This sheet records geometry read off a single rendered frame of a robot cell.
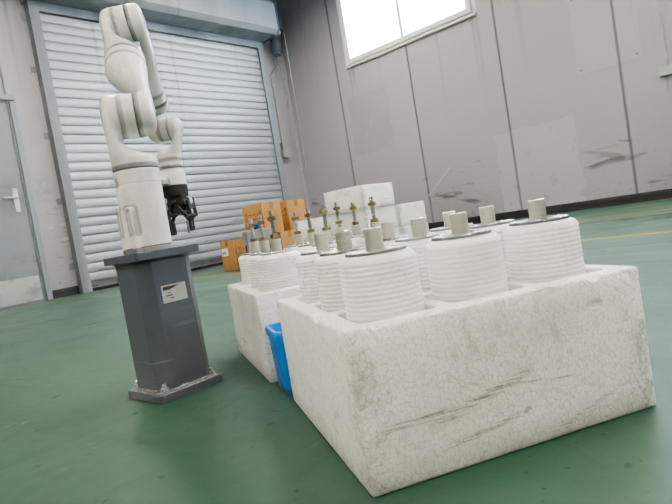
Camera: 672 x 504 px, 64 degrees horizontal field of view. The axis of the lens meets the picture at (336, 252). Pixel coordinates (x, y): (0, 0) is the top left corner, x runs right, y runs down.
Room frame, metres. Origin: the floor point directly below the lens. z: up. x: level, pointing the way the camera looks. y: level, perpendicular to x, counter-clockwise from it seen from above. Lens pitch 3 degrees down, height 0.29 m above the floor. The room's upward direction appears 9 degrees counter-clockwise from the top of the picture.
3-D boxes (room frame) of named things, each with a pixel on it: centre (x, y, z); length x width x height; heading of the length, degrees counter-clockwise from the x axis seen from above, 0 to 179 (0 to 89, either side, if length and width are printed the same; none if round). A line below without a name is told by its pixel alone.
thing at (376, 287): (0.65, -0.05, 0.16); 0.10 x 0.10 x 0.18
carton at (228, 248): (5.46, 0.96, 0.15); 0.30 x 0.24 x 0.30; 136
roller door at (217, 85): (6.94, 1.68, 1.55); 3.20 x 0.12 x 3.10; 137
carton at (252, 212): (5.32, 0.66, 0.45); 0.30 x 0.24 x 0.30; 49
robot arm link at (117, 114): (1.14, 0.39, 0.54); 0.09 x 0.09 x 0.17; 15
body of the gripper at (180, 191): (1.64, 0.45, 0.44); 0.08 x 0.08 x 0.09
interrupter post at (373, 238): (0.65, -0.05, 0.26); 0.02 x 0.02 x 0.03
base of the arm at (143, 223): (1.14, 0.39, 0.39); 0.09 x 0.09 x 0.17; 47
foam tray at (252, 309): (1.31, 0.05, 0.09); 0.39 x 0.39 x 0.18; 19
